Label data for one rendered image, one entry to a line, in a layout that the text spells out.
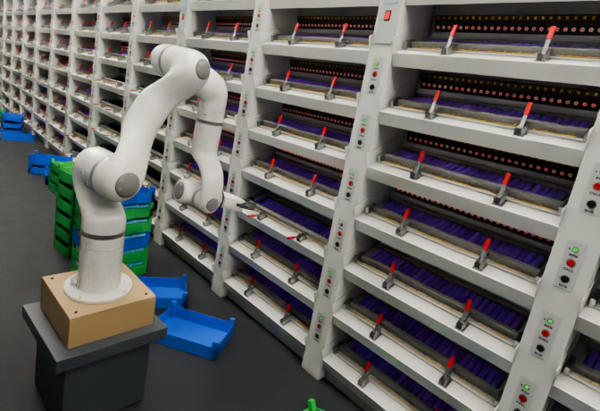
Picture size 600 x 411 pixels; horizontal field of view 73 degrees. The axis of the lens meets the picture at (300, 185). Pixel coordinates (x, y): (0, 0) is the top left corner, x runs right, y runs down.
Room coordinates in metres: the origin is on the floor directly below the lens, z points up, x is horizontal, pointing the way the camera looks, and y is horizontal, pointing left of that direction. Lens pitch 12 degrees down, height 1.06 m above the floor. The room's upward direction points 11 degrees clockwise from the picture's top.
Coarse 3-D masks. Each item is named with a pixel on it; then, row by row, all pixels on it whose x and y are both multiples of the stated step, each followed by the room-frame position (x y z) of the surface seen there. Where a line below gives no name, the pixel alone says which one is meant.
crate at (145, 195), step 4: (144, 188) 2.05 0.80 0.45; (152, 188) 1.98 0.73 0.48; (140, 192) 2.06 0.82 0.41; (144, 192) 1.95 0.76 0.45; (148, 192) 1.96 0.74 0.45; (152, 192) 1.98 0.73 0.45; (136, 196) 1.91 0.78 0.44; (140, 196) 1.93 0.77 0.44; (144, 196) 1.95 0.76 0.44; (148, 196) 1.97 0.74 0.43; (152, 196) 1.98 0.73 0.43; (128, 200) 1.88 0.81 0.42; (132, 200) 1.90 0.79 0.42; (136, 200) 1.91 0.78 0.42; (140, 200) 1.93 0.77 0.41; (144, 200) 1.95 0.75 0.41; (148, 200) 1.97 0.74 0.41; (152, 200) 1.99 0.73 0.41; (124, 204) 1.86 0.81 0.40; (128, 204) 1.88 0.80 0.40
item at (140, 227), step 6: (78, 216) 1.87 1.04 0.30; (78, 222) 1.84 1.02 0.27; (138, 222) 1.94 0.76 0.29; (144, 222) 1.96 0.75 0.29; (150, 222) 1.99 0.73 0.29; (78, 228) 1.84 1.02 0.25; (126, 228) 1.88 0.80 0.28; (132, 228) 1.91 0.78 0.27; (138, 228) 1.94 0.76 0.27; (144, 228) 1.96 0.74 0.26; (150, 228) 1.99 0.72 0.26; (126, 234) 1.89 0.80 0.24
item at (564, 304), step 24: (576, 192) 0.98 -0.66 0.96; (576, 216) 0.97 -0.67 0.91; (576, 240) 0.96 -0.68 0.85; (552, 264) 0.98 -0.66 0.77; (552, 288) 0.97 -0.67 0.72; (576, 288) 0.94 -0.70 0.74; (552, 312) 0.96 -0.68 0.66; (576, 312) 0.92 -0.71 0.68; (528, 336) 0.98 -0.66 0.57; (528, 360) 0.97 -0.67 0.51; (552, 360) 0.93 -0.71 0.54; (504, 408) 0.98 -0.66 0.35
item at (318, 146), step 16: (272, 112) 1.99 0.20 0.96; (288, 112) 1.96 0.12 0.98; (304, 112) 1.88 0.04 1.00; (320, 112) 1.81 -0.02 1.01; (256, 128) 1.90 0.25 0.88; (272, 128) 1.88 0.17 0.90; (288, 128) 1.80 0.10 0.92; (304, 128) 1.80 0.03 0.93; (320, 128) 1.78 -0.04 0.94; (336, 128) 1.75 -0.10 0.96; (352, 128) 1.69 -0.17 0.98; (272, 144) 1.78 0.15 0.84; (288, 144) 1.70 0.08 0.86; (304, 144) 1.66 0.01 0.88; (320, 144) 1.58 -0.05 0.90; (336, 144) 1.60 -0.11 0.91; (320, 160) 1.58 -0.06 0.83; (336, 160) 1.51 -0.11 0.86
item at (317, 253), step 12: (252, 192) 1.96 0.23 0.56; (264, 192) 2.01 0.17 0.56; (240, 216) 1.88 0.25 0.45; (324, 216) 1.72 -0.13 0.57; (264, 228) 1.74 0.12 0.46; (276, 228) 1.70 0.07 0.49; (288, 240) 1.62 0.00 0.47; (300, 252) 1.58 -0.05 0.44; (312, 252) 1.52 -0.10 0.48; (324, 252) 1.47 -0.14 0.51
